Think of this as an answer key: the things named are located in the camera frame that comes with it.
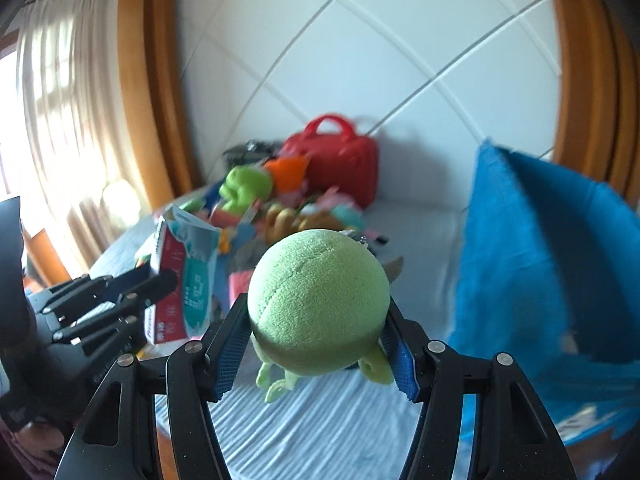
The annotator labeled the red white tissue pack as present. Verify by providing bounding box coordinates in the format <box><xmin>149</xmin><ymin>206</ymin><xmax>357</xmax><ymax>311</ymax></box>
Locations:
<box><xmin>144</xmin><ymin>205</ymin><xmax>220</xmax><ymax>344</ymax></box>

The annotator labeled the beige curtain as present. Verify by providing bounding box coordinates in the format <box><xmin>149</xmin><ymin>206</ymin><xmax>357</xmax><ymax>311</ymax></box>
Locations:
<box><xmin>17</xmin><ymin>0</ymin><xmax>149</xmax><ymax>275</ymax></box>

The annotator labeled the person's hand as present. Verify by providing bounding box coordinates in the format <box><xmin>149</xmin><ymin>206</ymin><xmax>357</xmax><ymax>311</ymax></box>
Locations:
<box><xmin>13</xmin><ymin>422</ymin><xmax>65</xmax><ymax>455</ymax></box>

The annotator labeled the green round plush monster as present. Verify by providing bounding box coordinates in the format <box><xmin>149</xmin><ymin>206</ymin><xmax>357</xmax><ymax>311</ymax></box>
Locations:
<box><xmin>247</xmin><ymin>229</ymin><xmax>404</xmax><ymax>403</ymax></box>

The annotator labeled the red handbag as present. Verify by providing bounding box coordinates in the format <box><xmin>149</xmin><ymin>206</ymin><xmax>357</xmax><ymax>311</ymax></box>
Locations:
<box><xmin>280</xmin><ymin>114</ymin><xmax>380</xmax><ymax>209</ymax></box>

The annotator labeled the pink plush toy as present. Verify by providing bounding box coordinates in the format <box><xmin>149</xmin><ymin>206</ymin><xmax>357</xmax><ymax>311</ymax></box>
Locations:
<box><xmin>314</xmin><ymin>186</ymin><xmax>362</xmax><ymax>212</ymax></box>

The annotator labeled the wooden headboard frame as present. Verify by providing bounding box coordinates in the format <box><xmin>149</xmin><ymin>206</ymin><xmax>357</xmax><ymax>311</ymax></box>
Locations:
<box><xmin>117</xmin><ymin>0</ymin><xmax>639</xmax><ymax>209</ymax></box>

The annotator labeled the green plush frog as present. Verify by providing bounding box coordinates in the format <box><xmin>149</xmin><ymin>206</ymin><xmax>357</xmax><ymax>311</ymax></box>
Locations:
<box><xmin>219</xmin><ymin>165</ymin><xmax>273</xmax><ymax>216</ymax></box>

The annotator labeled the brown plush toy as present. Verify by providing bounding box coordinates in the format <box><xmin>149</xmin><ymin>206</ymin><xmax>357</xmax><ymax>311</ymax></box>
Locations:
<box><xmin>264</xmin><ymin>204</ymin><xmax>345</xmax><ymax>246</ymax></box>

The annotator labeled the orange plush toy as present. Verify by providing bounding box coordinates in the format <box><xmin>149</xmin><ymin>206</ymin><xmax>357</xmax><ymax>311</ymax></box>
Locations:
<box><xmin>264</xmin><ymin>156</ymin><xmax>309</xmax><ymax>194</ymax></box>

